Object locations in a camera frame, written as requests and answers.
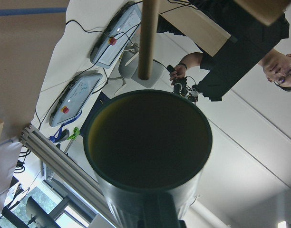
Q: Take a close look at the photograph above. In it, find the wooden cup storage rack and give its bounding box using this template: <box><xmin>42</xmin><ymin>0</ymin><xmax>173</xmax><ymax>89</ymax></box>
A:
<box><xmin>138</xmin><ymin>0</ymin><xmax>291</xmax><ymax>80</ymax></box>

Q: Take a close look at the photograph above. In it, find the aluminium frame post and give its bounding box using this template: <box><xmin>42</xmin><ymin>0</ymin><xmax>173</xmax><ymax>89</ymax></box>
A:
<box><xmin>19</xmin><ymin>124</ymin><xmax>121</xmax><ymax>228</ymax></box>

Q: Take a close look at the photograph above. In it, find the green clip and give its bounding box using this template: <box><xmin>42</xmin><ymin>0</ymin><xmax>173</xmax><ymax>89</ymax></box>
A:
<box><xmin>67</xmin><ymin>127</ymin><xmax>80</xmax><ymax>140</ymax></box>

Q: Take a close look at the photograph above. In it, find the blue lanyard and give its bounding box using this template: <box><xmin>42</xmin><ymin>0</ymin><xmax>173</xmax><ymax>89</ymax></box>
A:
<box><xmin>48</xmin><ymin>111</ymin><xmax>83</xmax><ymax>143</ymax></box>

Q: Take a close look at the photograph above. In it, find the handheld black controller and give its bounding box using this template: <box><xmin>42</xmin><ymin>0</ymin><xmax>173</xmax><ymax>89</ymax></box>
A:
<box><xmin>172</xmin><ymin>77</ymin><xmax>199</xmax><ymax>104</ymax></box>

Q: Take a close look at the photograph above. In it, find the teach pendant tablet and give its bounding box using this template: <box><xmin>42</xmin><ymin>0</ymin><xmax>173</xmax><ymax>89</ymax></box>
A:
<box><xmin>90</xmin><ymin>1</ymin><xmax>141</xmax><ymax>68</ymax></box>
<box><xmin>49</xmin><ymin>73</ymin><xmax>103</xmax><ymax>127</ymax></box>

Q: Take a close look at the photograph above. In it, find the black computer mouse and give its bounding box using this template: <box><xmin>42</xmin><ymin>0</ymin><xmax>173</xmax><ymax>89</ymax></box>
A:
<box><xmin>55</xmin><ymin>129</ymin><xmax>69</xmax><ymax>143</ymax></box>

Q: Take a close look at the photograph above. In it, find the standing person in black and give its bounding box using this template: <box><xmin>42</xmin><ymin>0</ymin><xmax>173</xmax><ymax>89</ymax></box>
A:
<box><xmin>170</xmin><ymin>0</ymin><xmax>291</xmax><ymax>101</ymax></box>

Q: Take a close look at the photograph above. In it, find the cardboard box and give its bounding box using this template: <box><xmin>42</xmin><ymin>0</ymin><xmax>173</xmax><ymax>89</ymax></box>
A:
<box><xmin>159</xmin><ymin>5</ymin><xmax>231</xmax><ymax>57</ymax></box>

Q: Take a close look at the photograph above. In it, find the blue mug yellow inside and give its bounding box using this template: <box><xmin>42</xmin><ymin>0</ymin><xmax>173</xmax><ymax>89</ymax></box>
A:
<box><xmin>84</xmin><ymin>90</ymin><xmax>213</xmax><ymax>228</ymax></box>

